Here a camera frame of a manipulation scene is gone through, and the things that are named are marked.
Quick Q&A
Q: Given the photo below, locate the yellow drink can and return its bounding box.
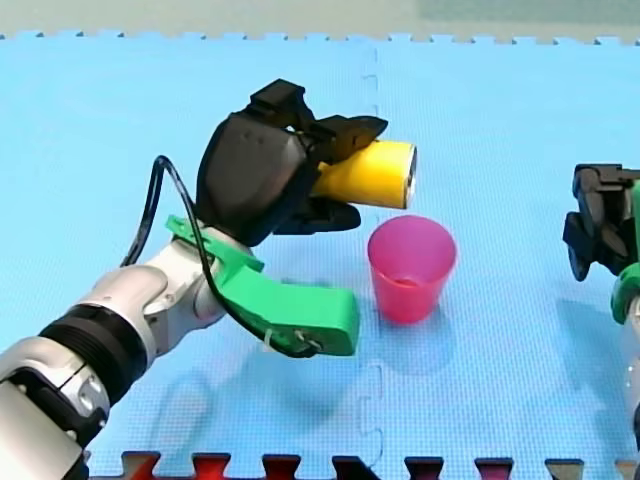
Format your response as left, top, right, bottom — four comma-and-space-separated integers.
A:
309, 138, 419, 211

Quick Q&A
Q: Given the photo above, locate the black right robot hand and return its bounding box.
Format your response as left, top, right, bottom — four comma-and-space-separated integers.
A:
562, 163, 640, 282

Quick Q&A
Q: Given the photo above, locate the pink plastic cup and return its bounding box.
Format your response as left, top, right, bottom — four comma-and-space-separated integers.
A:
367, 214, 458, 326

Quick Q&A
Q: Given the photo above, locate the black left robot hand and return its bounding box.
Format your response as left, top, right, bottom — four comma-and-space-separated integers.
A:
195, 78, 390, 247

